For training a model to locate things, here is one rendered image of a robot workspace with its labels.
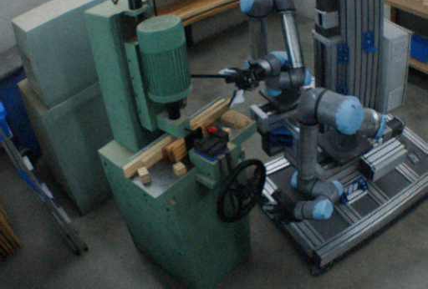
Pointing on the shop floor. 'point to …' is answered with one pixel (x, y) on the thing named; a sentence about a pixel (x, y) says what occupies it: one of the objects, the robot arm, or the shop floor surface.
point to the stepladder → (37, 185)
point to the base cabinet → (185, 235)
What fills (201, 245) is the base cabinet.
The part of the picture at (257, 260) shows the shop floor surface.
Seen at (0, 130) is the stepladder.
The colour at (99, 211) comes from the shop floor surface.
